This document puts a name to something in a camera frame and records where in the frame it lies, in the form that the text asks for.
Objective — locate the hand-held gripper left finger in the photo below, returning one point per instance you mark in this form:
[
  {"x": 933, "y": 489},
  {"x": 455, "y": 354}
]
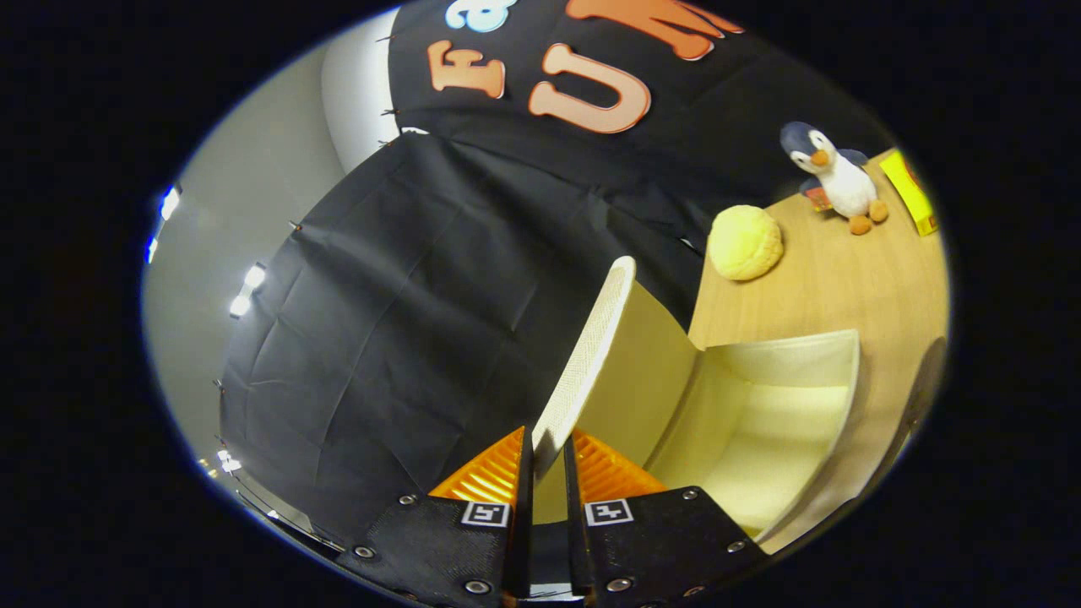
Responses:
[{"x": 522, "y": 515}]

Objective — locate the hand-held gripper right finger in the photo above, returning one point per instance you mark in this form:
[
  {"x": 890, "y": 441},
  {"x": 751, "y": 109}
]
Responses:
[{"x": 576, "y": 515}]

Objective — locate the cream fabric storage box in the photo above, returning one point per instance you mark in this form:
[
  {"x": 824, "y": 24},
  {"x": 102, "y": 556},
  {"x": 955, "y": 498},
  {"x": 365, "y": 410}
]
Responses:
[{"x": 760, "y": 422}]

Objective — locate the brown suede shoe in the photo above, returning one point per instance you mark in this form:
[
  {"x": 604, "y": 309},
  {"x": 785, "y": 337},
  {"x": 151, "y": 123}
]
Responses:
[{"x": 920, "y": 397}]

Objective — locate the black backdrop cloth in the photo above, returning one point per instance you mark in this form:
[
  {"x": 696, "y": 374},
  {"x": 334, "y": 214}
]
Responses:
[{"x": 405, "y": 279}]

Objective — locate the yellow round plush toy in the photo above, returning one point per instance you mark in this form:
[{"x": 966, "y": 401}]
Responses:
[{"x": 745, "y": 243}]

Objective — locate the ceiling light panel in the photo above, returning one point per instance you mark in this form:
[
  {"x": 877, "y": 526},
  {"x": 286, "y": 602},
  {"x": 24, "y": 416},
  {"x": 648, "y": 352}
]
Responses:
[
  {"x": 247, "y": 290},
  {"x": 167, "y": 207}
]

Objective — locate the penguin plush toy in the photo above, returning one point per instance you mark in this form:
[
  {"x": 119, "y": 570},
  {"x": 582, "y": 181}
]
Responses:
[{"x": 844, "y": 186}]

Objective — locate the yellow book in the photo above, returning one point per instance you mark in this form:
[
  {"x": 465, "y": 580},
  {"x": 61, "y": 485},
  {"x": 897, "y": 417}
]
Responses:
[{"x": 910, "y": 192}]

